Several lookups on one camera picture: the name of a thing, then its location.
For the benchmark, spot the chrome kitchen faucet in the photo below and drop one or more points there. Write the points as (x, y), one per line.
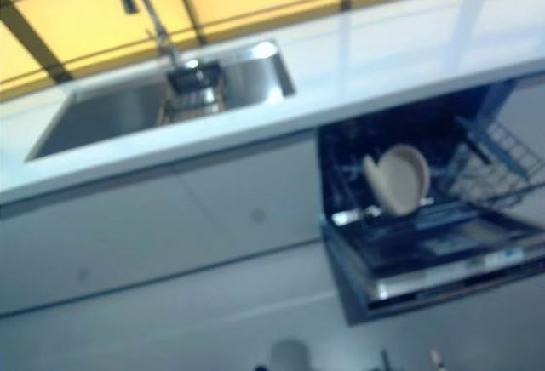
(145, 9)

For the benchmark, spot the stainless steel sink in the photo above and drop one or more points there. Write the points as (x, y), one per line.
(127, 107)

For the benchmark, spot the white cabinet door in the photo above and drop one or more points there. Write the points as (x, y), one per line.
(255, 201)
(106, 239)

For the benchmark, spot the black built-in dishwasher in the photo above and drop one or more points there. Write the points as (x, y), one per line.
(426, 252)

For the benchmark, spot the black dish drying rack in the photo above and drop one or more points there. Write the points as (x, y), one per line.
(191, 90)

